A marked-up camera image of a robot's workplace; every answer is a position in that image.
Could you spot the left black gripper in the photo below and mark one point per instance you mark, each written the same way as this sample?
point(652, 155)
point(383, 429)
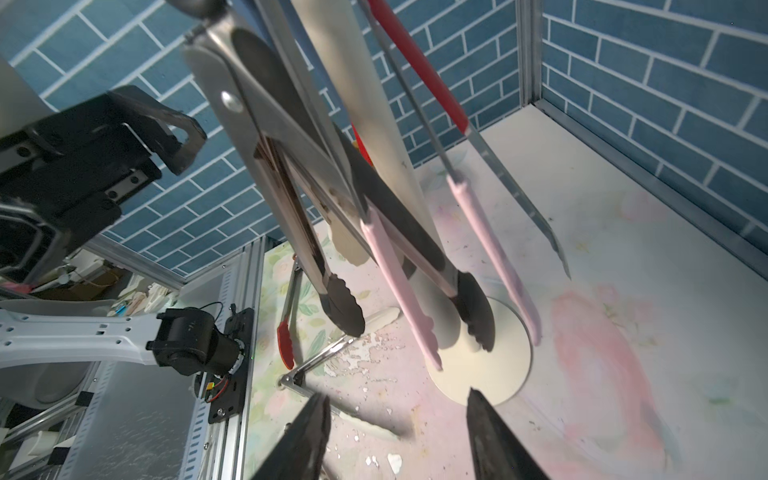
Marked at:
point(54, 204)

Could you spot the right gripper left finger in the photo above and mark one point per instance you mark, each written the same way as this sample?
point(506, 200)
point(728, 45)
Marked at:
point(299, 454)

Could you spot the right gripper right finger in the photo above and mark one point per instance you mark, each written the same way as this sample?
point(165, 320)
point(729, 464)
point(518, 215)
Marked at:
point(496, 452)

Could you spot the cream utensil rack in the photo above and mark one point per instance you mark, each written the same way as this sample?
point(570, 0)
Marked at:
point(499, 374)

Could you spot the black steel tongs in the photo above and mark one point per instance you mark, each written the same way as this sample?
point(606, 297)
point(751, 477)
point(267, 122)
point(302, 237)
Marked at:
point(256, 102)

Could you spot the red handled steel tongs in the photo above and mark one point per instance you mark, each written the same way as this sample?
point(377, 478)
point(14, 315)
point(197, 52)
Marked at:
point(388, 30)

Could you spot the steel tongs cream tips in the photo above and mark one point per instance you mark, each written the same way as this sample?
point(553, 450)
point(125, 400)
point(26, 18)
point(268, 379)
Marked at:
point(300, 57)

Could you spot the steel tongs white tips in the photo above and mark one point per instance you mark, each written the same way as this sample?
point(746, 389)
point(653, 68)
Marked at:
point(328, 361)

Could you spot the red tipped steel tongs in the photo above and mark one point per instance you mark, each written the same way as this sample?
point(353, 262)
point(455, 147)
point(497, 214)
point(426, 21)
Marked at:
point(284, 339)

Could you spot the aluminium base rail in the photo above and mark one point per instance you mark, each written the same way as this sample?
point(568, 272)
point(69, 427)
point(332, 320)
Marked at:
point(129, 418)

